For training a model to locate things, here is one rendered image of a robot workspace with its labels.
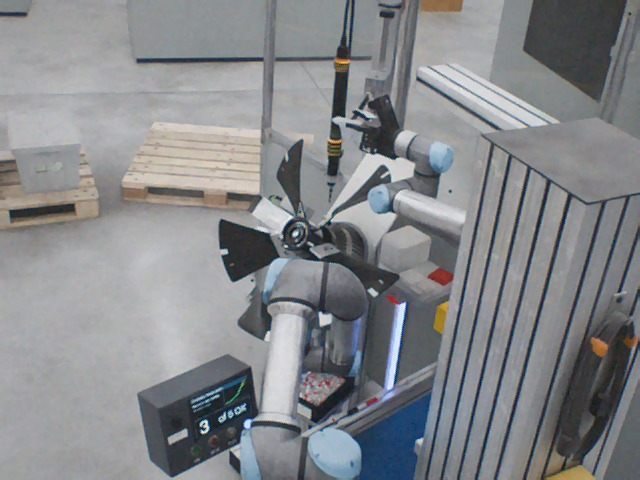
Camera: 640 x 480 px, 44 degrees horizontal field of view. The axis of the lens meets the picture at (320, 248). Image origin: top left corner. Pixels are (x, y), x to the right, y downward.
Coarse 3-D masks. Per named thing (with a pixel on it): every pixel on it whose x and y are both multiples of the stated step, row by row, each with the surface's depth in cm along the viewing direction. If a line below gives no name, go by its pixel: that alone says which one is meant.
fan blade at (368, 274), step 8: (328, 256) 252; (336, 256) 253; (344, 256) 253; (352, 256) 254; (344, 264) 249; (352, 264) 250; (360, 264) 251; (368, 264) 251; (352, 272) 247; (360, 272) 247; (368, 272) 247; (376, 272) 247; (384, 272) 247; (360, 280) 244; (368, 280) 244; (384, 280) 244; (392, 280) 244; (368, 288) 241; (376, 288) 241; (384, 288) 241; (368, 296) 239
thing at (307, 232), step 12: (300, 216) 258; (288, 228) 259; (300, 228) 257; (312, 228) 255; (324, 228) 265; (288, 240) 257; (300, 240) 255; (312, 240) 255; (324, 240) 262; (300, 252) 256
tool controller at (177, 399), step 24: (216, 360) 199; (240, 360) 198; (168, 384) 189; (192, 384) 188; (216, 384) 188; (240, 384) 193; (144, 408) 186; (168, 408) 181; (192, 408) 185; (216, 408) 190; (240, 408) 194; (168, 432) 182; (192, 432) 187; (216, 432) 191; (240, 432) 196; (168, 456) 184; (192, 456) 188
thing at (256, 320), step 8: (264, 288) 258; (256, 304) 257; (264, 304) 257; (248, 312) 257; (256, 312) 257; (264, 312) 256; (240, 320) 257; (248, 320) 257; (256, 320) 256; (264, 320) 256; (248, 328) 256; (256, 328) 256; (264, 328) 256; (256, 336) 256; (264, 336) 255
